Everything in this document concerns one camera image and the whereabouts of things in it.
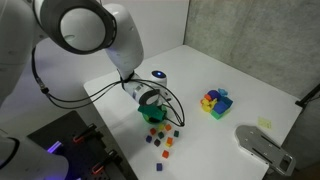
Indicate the green-covered gripper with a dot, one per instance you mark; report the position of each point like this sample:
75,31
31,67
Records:
151,112

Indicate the blue block far left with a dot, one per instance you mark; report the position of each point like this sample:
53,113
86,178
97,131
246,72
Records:
159,166

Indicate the dark maroon block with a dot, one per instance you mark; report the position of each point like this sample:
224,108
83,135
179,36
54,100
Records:
157,142

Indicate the pile of colourful toy blocks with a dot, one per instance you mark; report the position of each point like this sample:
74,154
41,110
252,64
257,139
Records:
217,103

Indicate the grey metal mounting plate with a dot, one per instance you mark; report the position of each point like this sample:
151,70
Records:
254,141

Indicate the black tripod stand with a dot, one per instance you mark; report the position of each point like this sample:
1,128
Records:
304,101

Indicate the black base plate with clamps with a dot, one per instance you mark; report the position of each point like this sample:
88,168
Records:
92,152

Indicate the dark green block lower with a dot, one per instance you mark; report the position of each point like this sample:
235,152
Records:
176,133

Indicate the orange-red block upper left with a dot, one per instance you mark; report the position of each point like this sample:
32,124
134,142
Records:
165,154

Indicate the dark green block middle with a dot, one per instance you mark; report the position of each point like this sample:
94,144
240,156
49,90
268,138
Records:
161,135

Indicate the blue block near maroon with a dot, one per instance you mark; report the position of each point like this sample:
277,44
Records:
148,139

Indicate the orange block beside yellow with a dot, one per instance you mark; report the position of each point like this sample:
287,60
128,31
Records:
169,140

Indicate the green plastic bowl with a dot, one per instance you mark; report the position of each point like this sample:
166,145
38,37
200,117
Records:
146,117

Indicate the yellow block at bowl rim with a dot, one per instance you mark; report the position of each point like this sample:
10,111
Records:
161,127

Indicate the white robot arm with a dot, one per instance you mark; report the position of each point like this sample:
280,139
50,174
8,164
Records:
80,27

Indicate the dark green block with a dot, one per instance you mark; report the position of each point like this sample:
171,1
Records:
176,133
161,135

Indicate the yellow sticky note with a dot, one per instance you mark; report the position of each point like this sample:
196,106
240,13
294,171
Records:
262,122

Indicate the orange block near bowl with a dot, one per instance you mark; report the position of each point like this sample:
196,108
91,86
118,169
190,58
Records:
168,127

